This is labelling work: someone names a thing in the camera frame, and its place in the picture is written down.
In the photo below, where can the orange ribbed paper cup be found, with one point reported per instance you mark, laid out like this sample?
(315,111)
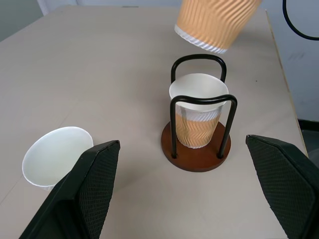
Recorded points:
(214,22)
(198,109)

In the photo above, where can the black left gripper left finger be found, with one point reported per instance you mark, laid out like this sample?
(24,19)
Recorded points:
(82,199)

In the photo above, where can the white paper cup on table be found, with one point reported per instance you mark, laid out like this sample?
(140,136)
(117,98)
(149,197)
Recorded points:
(54,159)

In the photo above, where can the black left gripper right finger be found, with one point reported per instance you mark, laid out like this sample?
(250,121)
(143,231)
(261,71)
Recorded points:
(281,184)

